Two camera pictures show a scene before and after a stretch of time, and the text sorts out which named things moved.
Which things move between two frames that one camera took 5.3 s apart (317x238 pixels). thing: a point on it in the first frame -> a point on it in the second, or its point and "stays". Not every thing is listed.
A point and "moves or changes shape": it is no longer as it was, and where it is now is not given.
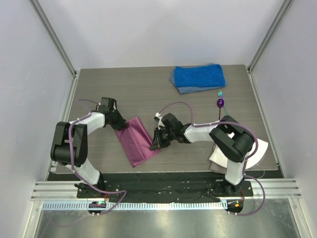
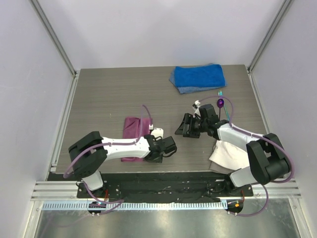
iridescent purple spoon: (220, 104) stays
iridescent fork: (220, 95) stays
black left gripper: (121, 124) -> (159, 159)
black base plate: (164, 187) stays
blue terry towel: (201, 76) stays
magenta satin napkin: (135, 142) moves or changes shape
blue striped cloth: (184, 89) stays
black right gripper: (160, 138) -> (189, 125)
